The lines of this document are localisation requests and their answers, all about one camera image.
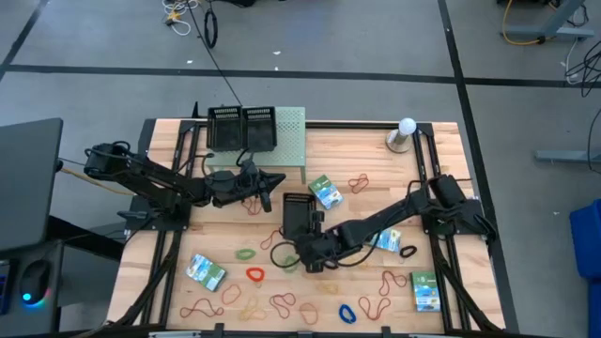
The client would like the yellow-brown cable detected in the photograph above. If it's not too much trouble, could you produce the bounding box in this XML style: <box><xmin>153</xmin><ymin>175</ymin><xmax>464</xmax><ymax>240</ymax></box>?
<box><xmin>59</xmin><ymin>164</ymin><xmax>137</xmax><ymax>197</ymax></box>

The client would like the yellow floor cable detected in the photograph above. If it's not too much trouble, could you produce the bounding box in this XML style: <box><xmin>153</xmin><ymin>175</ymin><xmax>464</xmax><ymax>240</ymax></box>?
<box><xmin>501</xmin><ymin>0</ymin><xmax>547</xmax><ymax>48</ymax></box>

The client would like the long black floor cable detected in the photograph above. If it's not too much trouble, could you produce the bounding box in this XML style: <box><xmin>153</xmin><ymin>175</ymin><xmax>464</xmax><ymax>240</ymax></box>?
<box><xmin>186</xmin><ymin>0</ymin><xmax>243</xmax><ymax>108</ymax></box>

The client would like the Crayola crayon box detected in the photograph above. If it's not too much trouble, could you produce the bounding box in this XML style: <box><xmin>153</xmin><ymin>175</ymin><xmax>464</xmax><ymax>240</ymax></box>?
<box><xmin>369</xmin><ymin>226</ymin><xmax>403</xmax><ymax>254</ymax></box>
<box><xmin>410</xmin><ymin>270</ymin><xmax>442</xmax><ymax>314</ymax></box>
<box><xmin>307</xmin><ymin>174</ymin><xmax>345</xmax><ymax>210</ymax></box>
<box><xmin>184</xmin><ymin>253</ymin><xmax>228</xmax><ymax>293</ymax></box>

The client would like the black computer mouse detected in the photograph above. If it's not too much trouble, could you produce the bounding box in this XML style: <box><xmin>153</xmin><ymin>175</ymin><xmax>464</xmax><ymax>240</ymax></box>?
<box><xmin>19</xmin><ymin>258</ymin><xmax>53</xmax><ymax>307</ymax></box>

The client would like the black plastic mesh basket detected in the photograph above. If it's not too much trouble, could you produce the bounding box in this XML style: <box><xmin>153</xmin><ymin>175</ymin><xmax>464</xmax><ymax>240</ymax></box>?
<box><xmin>282</xmin><ymin>192</ymin><xmax>317</xmax><ymax>241</ymax></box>
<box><xmin>207</xmin><ymin>106</ymin><xmax>244</xmax><ymax>152</ymax></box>
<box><xmin>241</xmin><ymin>106</ymin><xmax>278</xmax><ymax>153</ymax></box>

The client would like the blue plastic bin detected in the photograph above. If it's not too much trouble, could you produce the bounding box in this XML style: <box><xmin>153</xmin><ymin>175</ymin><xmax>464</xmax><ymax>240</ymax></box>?
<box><xmin>568</xmin><ymin>198</ymin><xmax>601</xmax><ymax>338</ymax></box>

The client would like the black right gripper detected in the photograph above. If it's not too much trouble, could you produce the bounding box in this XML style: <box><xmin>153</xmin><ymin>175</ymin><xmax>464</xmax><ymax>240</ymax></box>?
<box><xmin>294</xmin><ymin>210</ymin><xmax>345</xmax><ymax>275</ymax></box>

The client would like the blue spiral wrist coil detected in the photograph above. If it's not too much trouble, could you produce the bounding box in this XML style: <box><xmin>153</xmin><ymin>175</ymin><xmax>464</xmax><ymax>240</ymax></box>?
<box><xmin>338</xmin><ymin>303</ymin><xmax>358</xmax><ymax>326</ymax></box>

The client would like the black cable bundle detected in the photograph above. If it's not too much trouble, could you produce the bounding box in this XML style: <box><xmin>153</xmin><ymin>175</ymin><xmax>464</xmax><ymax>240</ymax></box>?
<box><xmin>564</xmin><ymin>39</ymin><xmax>601</xmax><ymax>99</ymax></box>

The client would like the white bulb on metal stand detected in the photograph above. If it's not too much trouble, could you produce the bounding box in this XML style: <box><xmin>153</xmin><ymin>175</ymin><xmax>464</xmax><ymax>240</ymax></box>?
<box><xmin>385</xmin><ymin>117</ymin><xmax>419</xmax><ymax>155</ymax></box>

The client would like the grey floor bar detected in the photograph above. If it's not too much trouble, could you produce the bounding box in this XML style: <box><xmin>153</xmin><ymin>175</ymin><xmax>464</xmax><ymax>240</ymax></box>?
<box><xmin>534</xmin><ymin>148</ymin><xmax>601</xmax><ymax>165</ymax></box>

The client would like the white and yellow cable bundle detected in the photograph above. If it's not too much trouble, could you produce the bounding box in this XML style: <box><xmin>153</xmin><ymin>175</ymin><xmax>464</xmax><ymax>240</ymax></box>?
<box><xmin>162</xmin><ymin>0</ymin><xmax>194</xmax><ymax>38</ymax></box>

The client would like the orange rubber band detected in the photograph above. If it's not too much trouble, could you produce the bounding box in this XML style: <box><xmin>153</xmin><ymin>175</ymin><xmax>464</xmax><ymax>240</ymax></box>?
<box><xmin>299</xmin><ymin>301</ymin><xmax>320</xmax><ymax>327</ymax></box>
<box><xmin>221</xmin><ymin>284</ymin><xmax>243</xmax><ymax>306</ymax></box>

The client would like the pink rubber band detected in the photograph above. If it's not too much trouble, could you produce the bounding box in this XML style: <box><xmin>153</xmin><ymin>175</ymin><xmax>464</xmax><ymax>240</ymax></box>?
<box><xmin>269</xmin><ymin>292</ymin><xmax>298</xmax><ymax>320</ymax></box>

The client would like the pale green metal shelf riser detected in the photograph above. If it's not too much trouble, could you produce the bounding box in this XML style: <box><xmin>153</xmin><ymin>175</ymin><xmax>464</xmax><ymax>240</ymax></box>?
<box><xmin>205</xmin><ymin>106</ymin><xmax>308</xmax><ymax>185</ymax></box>

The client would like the grey desk leg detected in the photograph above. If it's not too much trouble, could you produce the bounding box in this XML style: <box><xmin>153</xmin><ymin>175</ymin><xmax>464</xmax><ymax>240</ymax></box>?
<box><xmin>504</xmin><ymin>0</ymin><xmax>595</xmax><ymax>41</ymax></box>

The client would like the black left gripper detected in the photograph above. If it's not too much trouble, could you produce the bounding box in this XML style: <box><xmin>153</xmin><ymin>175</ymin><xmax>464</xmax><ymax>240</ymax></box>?
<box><xmin>209</xmin><ymin>158</ymin><xmax>287</xmax><ymax>214</ymax></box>

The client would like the black coiled cable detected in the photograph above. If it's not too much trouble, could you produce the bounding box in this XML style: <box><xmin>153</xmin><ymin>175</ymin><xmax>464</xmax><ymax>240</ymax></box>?
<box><xmin>203</xmin><ymin>8</ymin><xmax>220</xmax><ymax>50</ymax></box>

